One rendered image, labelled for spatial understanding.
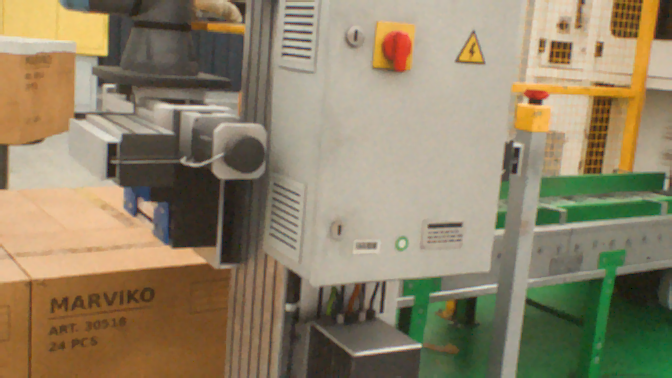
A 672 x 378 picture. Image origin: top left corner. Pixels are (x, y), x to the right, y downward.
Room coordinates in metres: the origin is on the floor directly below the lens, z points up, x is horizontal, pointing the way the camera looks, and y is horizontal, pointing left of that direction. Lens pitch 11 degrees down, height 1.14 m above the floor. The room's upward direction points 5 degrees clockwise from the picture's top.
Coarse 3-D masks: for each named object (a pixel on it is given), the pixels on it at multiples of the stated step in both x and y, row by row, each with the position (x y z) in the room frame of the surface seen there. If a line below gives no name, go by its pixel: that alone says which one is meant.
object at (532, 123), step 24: (528, 120) 2.21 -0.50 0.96; (528, 144) 2.21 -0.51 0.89; (528, 168) 2.20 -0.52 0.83; (528, 192) 2.21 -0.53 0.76; (528, 216) 2.22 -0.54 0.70; (504, 240) 2.24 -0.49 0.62; (528, 240) 2.22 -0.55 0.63; (504, 264) 2.23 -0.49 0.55; (528, 264) 2.23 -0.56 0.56; (504, 288) 2.22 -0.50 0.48; (504, 312) 2.22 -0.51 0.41; (504, 336) 2.21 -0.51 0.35; (504, 360) 2.20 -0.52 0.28
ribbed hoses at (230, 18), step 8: (192, 0) 2.20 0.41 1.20; (200, 0) 2.15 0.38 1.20; (208, 0) 2.12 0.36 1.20; (216, 0) 2.12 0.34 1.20; (192, 8) 2.21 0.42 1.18; (200, 8) 2.17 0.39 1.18; (208, 8) 2.13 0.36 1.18; (216, 8) 2.11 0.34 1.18; (224, 8) 2.12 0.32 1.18; (232, 8) 2.13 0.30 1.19; (192, 16) 2.29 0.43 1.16; (200, 16) 2.30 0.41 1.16; (224, 16) 2.14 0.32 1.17; (232, 16) 2.13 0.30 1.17; (240, 16) 2.16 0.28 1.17
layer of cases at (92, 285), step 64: (0, 192) 2.64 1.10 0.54; (64, 192) 2.73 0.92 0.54; (0, 256) 1.93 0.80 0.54; (64, 256) 1.97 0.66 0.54; (128, 256) 2.02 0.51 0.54; (192, 256) 2.07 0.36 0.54; (0, 320) 1.74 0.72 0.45; (64, 320) 1.82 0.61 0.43; (128, 320) 1.91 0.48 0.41; (192, 320) 2.01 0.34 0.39
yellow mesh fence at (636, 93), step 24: (528, 0) 3.51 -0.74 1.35; (648, 0) 3.97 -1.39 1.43; (576, 24) 3.69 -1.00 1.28; (648, 24) 3.95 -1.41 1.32; (648, 48) 3.96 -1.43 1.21; (576, 72) 3.71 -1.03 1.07; (600, 72) 3.80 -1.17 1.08; (552, 96) 3.63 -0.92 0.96; (624, 96) 3.90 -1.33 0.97; (624, 144) 3.98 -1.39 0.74; (624, 168) 3.96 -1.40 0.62; (456, 312) 3.36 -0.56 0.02
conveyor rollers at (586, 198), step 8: (624, 192) 3.74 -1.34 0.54; (632, 192) 3.72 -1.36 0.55; (640, 192) 3.77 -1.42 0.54; (648, 192) 3.75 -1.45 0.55; (504, 200) 3.26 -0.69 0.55; (544, 200) 3.33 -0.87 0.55; (552, 200) 3.39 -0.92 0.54; (560, 200) 3.37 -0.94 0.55; (568, 200) 3.44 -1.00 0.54; (576, 200) 3.41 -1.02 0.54; (584, 200) 3.48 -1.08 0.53; (592, 200) 3.45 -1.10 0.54; (600, 200) 3.43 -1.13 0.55; (608, 200) 3.49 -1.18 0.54; (616, 200) 3.47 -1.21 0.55
